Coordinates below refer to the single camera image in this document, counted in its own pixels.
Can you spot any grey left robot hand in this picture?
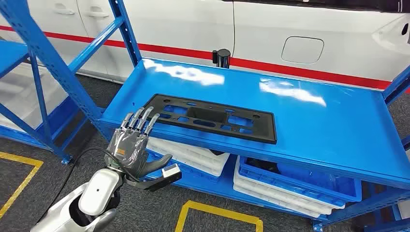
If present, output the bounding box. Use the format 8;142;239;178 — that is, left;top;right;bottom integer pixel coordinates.
105;106;174;179

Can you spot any black plastic panel part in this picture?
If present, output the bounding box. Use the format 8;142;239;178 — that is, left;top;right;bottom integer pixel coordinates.
143;93;278;145

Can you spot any blue metal shelf rack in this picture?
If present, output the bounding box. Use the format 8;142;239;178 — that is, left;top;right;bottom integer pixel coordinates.
0;0;410;232
0;40;87;164

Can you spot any white plastic crate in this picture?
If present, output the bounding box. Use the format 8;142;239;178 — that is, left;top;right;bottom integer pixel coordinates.
233;157;346;219
146;137;231;177

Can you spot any white car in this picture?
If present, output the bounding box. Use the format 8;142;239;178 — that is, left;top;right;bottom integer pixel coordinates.
0;0;410;94

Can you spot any black item in crate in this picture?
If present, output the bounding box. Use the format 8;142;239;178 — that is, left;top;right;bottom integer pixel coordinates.
247;158;279;174

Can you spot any blue plastic crate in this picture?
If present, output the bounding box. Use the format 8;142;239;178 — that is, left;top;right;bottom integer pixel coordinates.
238;156;363;207

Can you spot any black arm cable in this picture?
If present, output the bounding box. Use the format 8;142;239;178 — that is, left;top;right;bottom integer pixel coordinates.
37;147;142;225

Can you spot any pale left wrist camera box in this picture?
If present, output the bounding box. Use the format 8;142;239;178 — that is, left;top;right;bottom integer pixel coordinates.
161;164;181;179

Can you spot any black stanchion post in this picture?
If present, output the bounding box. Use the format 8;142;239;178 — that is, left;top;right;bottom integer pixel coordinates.
212;48;232;69

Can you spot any white car door handle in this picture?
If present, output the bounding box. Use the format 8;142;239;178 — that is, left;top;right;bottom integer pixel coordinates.
84;6;110;18

